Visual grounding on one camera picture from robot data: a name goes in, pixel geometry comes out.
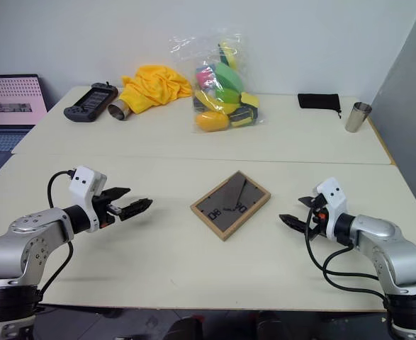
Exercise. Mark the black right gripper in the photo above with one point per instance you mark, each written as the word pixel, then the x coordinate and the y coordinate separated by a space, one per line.
pixel 317 226

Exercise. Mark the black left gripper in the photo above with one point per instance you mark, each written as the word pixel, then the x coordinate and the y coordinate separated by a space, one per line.
pixel 105 212

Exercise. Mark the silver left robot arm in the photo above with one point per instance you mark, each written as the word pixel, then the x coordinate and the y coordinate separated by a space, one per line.
pixel 14 244

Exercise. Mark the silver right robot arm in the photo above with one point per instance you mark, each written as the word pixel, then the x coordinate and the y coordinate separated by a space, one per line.
pixel 395 248

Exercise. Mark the laptop with pink screen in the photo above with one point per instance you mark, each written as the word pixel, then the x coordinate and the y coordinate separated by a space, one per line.
pixel 9 102

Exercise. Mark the steel cup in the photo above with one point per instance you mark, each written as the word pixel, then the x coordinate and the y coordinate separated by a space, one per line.
pixel 358 117
pixel 119 110

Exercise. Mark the black handheld game console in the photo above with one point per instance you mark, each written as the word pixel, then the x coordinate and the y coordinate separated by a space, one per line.
pixel 89 102

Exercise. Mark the yellow egg-shaped plastic toy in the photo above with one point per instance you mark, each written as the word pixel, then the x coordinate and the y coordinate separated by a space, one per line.
pixel 210 122

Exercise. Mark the yellow cloth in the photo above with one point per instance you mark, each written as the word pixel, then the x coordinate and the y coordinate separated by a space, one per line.
pixel 154 85

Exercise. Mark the pink foam block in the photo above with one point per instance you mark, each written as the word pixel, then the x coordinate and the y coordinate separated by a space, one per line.
pixel 205 79

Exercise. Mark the clear plastic bag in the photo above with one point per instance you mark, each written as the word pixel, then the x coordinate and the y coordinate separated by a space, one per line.
pixel 222 92

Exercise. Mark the green foam toy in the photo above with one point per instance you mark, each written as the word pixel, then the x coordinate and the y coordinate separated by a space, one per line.
pixel 229 76

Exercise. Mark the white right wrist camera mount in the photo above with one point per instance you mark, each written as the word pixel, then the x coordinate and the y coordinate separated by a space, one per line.
pixel 335 202

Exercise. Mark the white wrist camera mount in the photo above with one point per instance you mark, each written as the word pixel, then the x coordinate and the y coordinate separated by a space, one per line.
pixel 335 202
pixel 81 182

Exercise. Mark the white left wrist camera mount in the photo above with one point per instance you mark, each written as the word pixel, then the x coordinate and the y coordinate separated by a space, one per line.
pixel 81 182

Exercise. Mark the wooden picture frame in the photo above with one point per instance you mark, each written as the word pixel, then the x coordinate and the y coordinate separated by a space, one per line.
pixel 225 202

